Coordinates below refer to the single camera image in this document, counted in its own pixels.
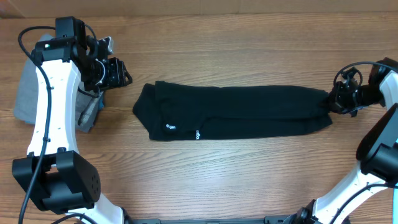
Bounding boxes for folded grey shorts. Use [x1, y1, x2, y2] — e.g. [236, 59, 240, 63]
[13, 33, 105, 133]

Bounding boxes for light blue item right edge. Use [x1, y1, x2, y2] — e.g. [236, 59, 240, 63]
[392, 189, 398, 224]

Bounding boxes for blue garment under shorts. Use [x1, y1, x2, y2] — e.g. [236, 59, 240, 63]
[98, 96, 104, 110]

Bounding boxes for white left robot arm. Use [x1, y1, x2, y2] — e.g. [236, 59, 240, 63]
[12, 16, 132, 223]

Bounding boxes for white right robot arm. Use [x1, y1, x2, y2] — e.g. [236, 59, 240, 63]
[283, 57, 397, 224]

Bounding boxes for black t-shirt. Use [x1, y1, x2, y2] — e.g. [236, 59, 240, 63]
[132, 81, 332, 141]

